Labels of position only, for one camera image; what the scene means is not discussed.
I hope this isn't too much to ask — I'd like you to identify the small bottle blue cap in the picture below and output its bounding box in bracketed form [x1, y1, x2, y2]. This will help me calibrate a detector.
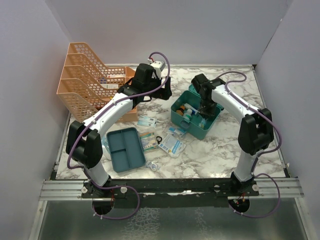
[184, 108, 198, 116]

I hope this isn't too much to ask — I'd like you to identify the clear blue swab bag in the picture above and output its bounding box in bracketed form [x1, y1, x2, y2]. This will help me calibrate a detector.
[198, 118, 208, 130]

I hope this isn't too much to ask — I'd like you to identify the white bottle green label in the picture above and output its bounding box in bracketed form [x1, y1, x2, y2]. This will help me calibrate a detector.
[183, 111, 192, 122]

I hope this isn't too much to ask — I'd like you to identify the brown iodine bottle orange cap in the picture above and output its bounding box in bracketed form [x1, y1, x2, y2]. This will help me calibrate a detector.
[175, 105, 185, 116]

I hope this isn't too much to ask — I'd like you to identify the green medicine box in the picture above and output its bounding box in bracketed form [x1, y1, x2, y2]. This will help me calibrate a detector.
[170, 84, 224, 140]

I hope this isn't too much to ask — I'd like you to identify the small blue white box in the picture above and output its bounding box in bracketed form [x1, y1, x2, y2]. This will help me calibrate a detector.
[166, 126, 186, 138]

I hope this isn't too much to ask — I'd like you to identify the green orange bandage box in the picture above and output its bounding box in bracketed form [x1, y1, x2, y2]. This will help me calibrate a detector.
[140, 132, 158, 152]

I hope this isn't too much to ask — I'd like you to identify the white blue gauze pack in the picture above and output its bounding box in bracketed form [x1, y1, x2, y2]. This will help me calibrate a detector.
[158, 133, 186, 158]

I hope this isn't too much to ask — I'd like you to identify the teal divided tray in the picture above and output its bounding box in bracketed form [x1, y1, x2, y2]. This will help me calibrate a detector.
[106, 127, 146, 173]

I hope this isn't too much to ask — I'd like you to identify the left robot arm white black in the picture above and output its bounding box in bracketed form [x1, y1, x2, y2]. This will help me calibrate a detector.
[65, 61, 172, 198]

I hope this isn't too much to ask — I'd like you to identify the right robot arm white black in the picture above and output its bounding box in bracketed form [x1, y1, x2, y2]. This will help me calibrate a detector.
[191, 74, 274, 196]

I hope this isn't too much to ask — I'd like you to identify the blue white flat packet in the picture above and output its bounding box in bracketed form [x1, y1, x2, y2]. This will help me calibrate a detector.
[137, 116, 157, 128]

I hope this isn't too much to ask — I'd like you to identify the clear small plastic packet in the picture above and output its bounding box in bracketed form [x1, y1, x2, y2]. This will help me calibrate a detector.
[145, 161, 159, 172]

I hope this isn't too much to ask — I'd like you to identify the orange plastic file organizer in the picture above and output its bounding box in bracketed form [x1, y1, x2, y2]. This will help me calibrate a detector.
[56, 42, 135, 122]

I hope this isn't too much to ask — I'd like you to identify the mask packet under tray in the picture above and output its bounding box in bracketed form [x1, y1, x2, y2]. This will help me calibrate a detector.
[101, 135, 111, 160]

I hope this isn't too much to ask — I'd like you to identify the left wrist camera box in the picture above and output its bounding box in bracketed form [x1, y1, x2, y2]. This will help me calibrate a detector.
[150, 61, 166, 78]

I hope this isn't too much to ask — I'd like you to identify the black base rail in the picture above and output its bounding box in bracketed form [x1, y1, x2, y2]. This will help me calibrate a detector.
[81, 178, 259, 209]

